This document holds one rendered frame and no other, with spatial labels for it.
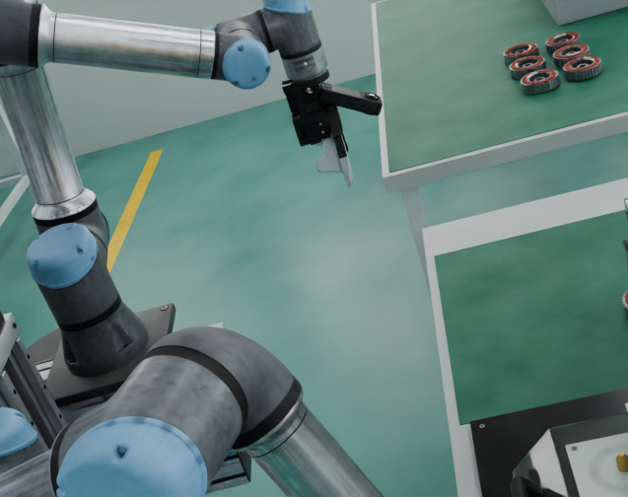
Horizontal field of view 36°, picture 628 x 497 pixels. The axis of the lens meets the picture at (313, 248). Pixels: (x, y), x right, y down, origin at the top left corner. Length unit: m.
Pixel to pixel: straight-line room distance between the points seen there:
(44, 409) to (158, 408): 0.77
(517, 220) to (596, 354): 0.57
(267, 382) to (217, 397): 0.08
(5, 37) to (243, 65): 0.35
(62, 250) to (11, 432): 0.49
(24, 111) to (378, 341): 1.97
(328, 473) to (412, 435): 1.97
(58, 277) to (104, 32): 0.41
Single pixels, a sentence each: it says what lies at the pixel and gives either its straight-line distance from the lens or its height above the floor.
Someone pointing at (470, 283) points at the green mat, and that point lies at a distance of 2.13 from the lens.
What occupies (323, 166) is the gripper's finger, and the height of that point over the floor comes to 1.20.
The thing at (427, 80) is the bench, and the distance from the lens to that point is 3.33.
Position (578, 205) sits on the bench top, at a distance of 2.34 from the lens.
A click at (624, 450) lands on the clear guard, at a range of 1.19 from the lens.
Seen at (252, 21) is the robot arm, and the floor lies 1.48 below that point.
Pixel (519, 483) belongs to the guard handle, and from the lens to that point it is 1.17.
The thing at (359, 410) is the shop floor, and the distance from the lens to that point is 3.11.
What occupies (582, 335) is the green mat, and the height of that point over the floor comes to 0.75.
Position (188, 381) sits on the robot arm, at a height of 1.41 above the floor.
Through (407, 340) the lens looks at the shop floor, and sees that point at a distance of 3.35.
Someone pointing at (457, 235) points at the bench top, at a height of 0.75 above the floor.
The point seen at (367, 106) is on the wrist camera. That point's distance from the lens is 1.73.
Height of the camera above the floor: 1.87
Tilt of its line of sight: 27 degrees down
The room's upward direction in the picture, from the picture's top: 19 degrees counter-clockwise
